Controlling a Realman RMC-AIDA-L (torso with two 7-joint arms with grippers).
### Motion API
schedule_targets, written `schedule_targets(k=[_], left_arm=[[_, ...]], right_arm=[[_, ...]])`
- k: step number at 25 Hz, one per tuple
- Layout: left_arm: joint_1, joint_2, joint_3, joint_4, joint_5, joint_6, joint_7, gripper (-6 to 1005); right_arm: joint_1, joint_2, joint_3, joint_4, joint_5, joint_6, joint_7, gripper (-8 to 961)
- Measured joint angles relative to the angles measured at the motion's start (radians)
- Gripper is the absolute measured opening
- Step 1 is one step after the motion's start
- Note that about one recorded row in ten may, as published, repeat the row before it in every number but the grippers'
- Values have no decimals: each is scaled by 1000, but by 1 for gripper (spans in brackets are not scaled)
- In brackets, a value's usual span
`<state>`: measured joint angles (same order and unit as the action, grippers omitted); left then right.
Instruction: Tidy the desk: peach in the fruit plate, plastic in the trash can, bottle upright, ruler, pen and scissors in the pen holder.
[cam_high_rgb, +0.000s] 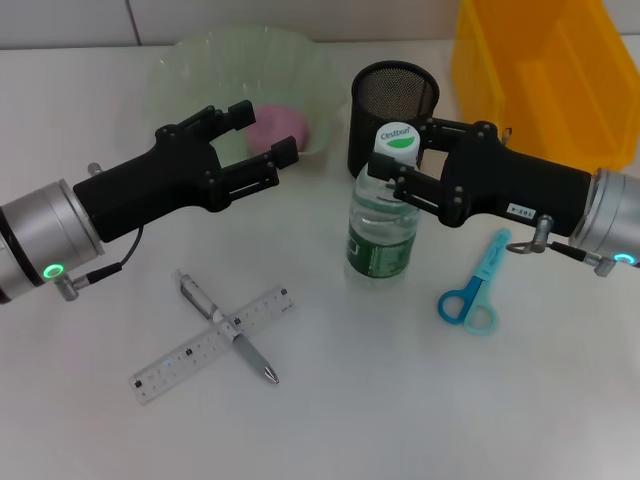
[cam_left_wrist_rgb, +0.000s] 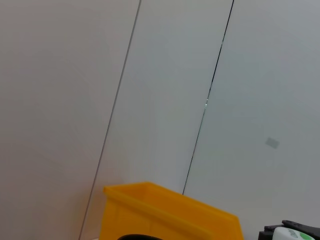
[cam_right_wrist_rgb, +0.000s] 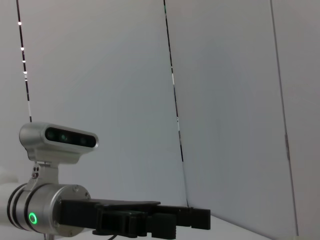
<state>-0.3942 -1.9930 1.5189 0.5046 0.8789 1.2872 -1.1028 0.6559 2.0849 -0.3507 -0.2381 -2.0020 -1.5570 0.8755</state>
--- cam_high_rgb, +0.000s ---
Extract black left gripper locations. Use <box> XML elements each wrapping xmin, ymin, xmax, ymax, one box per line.
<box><xmin>73</xmin><ymin>99</ymin><xmax>300</xmax><ymax>244</ymax></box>

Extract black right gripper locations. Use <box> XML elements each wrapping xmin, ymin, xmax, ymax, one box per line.
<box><xmin>367</xmin><ymin>118</ymin><xmax>594</xmax><ymax>239</ymax></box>

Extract pink peach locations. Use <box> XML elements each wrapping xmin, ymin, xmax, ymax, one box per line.
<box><xmin>245</xmin><ymin>103</ymin><xmax>310</xmax><ymax>156</ymax></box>

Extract clear water bottle green label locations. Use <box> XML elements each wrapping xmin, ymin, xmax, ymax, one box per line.
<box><xmin>344</xmin><ymin>121</ymin><xmax>422</xmax><ymax>289</ymax></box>

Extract blue scissors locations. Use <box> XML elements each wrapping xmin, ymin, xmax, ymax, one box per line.
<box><xmin>438</xmin><ymin>228</ymin><xmax>513</xmax><ymax>337</ymax></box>

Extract translucent green fruit bowl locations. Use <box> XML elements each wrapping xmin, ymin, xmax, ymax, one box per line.
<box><xmin>144</xmin><ymin>24</ymin><xmax>347</xmax><ymax>166</ymax></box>

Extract black mesh pen holder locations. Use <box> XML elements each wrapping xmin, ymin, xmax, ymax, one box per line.
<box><xmin>347</xmin><ymin>60</ymin><xmax>441</xmax><ymax>179</ymax></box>

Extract silver white pen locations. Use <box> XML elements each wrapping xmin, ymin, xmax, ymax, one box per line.
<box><xmin>174</xmin><ymin>269</ymin><xmax>280</xmax><ymax>385</ymax></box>

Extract clear plastic ruler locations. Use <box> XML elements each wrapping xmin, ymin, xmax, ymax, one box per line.
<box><xmin>128</xmin><ymin>285</ymin><xmax>297</xmax><ymax>406</ymax></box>

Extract yellow plastic bin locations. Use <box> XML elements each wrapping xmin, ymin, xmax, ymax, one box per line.
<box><xmin>451</xmin><ymin>0</ymin><xmax>640</xmax><ymax>169</ymax></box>

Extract right wrist cable connector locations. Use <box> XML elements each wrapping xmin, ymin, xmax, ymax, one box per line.
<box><xmin>504</xmin><ymin>214</ymin><xmax>616</xmax><ymax>277</ymax></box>

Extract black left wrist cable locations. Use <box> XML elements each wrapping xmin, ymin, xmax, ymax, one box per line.
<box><xmin>59</xmin><ymin>224</ymin><xmax>146</xmax><ymax>301</ymax></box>

